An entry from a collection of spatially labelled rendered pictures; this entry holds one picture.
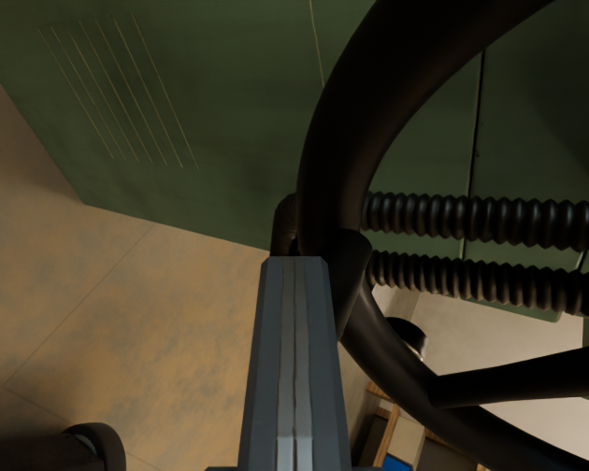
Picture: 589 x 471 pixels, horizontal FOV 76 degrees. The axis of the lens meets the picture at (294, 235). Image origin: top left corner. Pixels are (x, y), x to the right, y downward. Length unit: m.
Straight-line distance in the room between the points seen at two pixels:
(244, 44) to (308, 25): 0.07
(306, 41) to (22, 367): 0.79
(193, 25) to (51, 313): 0.66
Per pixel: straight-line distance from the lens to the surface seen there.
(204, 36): 0.40
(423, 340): 0.44
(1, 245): 0.83
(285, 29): 0.34
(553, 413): 3.81
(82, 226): 0.88
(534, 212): 0.21
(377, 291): 0.47
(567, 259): 0.38
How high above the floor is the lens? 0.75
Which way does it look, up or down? 30 degrees down
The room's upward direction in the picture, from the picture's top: 102 degrees clockwise
